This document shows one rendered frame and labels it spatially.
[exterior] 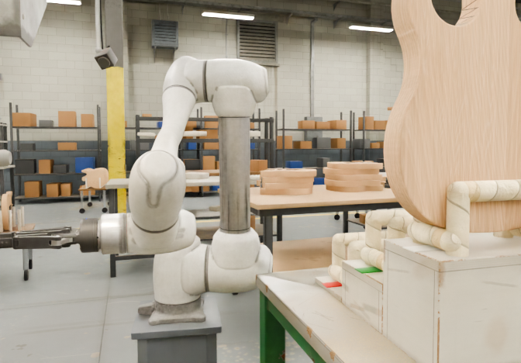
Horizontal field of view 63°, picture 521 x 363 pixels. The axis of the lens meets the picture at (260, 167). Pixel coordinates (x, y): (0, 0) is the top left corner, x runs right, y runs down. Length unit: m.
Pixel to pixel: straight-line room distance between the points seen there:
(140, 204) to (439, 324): 0.55
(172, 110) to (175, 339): 0.71
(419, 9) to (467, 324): 0.47
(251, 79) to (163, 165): 0.57
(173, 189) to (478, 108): 0.54
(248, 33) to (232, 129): 11.21
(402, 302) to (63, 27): 11.71
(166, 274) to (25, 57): 10.91
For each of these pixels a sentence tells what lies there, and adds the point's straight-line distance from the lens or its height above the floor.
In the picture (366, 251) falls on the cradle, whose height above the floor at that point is 1.05.
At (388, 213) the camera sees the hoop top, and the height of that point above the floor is 1.13.
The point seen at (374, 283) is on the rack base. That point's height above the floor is 1.01.
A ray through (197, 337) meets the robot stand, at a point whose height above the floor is 0.66.
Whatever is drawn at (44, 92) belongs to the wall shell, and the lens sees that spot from 11.92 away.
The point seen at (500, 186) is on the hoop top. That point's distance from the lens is 0.73.
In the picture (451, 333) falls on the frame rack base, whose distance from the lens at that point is 0.71.
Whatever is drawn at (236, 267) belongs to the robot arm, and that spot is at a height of 0.88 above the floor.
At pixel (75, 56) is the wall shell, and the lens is 11.96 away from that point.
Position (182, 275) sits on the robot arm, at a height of 0.85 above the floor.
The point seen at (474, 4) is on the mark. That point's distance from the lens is 0.79.
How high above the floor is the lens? 1.27
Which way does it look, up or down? 3 degrees down
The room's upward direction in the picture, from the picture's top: straight up
